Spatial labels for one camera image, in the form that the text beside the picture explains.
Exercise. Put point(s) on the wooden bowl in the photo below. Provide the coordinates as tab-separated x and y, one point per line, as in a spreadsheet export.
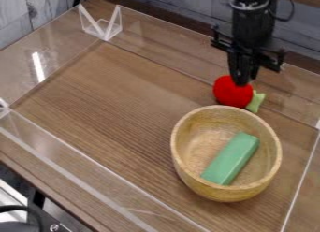
202	133

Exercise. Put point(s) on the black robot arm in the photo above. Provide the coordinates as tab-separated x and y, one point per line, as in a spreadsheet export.
283	10

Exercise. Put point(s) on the green rectangular block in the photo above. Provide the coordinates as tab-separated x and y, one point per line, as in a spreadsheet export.
231	160

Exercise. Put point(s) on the clear acrylic corner bracket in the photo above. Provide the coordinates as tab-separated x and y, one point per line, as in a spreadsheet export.
103	29

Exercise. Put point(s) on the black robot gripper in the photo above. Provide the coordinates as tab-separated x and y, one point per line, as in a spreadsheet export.
248	44

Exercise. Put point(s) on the black table leg bracket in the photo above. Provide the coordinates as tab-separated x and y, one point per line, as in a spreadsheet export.
49	224

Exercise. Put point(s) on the red plush strawberry toy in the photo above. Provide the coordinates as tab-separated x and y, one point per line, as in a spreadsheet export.
238	96

